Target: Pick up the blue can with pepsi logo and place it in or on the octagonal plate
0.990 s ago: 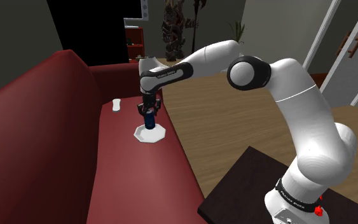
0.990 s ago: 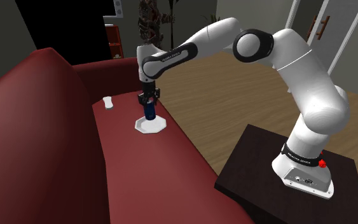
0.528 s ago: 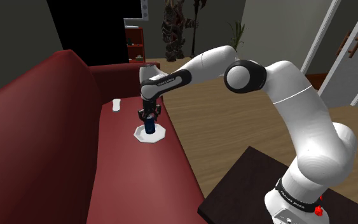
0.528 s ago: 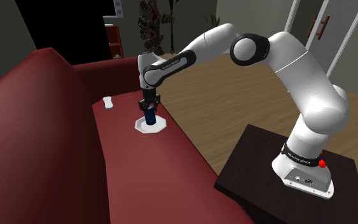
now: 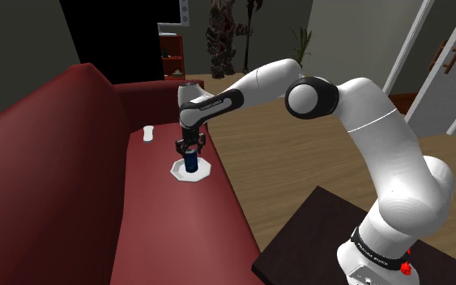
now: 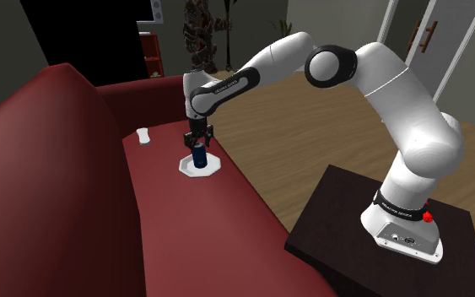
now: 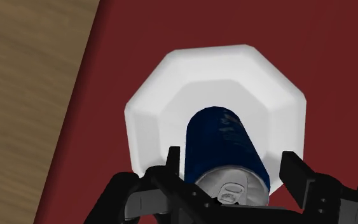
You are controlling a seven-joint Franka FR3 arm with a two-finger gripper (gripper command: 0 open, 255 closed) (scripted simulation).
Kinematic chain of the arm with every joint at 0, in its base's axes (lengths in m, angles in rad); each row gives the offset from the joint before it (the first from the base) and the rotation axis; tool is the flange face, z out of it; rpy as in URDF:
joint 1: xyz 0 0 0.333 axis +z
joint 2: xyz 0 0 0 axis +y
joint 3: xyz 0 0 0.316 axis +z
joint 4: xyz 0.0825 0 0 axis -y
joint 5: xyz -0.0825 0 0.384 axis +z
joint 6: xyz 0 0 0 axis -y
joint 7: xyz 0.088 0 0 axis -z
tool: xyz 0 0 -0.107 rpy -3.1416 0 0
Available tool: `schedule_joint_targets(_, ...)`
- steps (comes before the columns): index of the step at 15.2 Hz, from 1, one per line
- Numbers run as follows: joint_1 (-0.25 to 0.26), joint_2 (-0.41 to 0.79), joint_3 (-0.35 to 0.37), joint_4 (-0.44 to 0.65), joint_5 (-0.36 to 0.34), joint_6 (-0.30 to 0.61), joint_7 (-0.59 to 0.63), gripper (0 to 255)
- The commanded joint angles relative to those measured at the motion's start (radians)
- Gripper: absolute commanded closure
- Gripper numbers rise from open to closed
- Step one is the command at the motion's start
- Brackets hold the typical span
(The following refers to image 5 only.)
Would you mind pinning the blue can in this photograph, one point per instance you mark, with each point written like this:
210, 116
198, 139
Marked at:
191, 162

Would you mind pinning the green potted plant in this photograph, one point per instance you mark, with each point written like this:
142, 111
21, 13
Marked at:
301, 43

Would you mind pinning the red sofa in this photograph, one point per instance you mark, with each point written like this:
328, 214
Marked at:
54, 177

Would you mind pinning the white remote control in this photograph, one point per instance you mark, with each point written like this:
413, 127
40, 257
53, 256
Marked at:
148, 133

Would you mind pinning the red bookshelf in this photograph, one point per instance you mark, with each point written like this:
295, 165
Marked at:
171, 55

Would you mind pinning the white framed glass door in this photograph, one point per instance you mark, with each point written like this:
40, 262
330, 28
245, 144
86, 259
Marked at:
441, 67

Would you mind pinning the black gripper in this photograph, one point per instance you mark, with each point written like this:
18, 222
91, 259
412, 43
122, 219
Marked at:
190, 137

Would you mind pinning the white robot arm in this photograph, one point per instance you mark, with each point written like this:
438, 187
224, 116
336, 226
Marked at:
393, 165

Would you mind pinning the dark robot stand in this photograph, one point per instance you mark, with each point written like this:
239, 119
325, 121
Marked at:
310, 244

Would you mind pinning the white octagonal plate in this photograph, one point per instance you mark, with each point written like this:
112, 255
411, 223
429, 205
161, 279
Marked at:
180, 171

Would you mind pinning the dark armoured statue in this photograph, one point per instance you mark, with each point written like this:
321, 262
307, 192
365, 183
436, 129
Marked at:
221, 35

